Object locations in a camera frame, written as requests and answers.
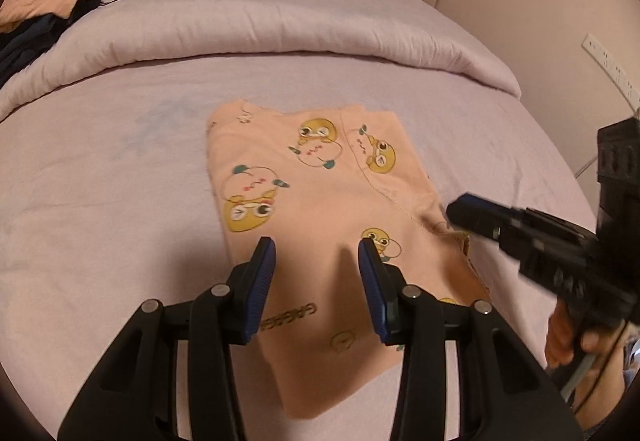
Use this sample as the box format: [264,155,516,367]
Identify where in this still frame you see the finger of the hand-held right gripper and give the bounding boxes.
[446,201,506,243]
[462,192,512,222]

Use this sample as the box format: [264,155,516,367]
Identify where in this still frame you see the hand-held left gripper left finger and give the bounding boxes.
[57,236,277,441]

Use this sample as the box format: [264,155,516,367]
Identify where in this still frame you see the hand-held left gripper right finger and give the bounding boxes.
[357,237,583,441]

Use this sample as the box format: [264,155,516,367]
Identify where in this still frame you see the peach cartoon print garment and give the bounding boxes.
[205,100,493,422]

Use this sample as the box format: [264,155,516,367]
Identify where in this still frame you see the person's right forearm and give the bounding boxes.
[570,361,632,428]

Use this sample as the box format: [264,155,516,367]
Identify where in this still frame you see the person's right hand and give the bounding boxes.
[545,306,626,372]

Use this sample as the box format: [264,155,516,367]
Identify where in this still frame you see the plaid pajama clothing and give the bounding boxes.
[620,336,640,387]

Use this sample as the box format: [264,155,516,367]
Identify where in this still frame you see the bed with pink sheet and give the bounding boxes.
[0,51,601,441]

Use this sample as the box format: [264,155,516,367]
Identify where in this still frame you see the pink duvet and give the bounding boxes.
[0,0,522,122]

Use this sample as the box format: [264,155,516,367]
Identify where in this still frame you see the dark navy cloth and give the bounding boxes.
[0,0,129,87]

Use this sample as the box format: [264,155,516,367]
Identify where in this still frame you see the white wall socket strip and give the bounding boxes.
[582,34,640,109]

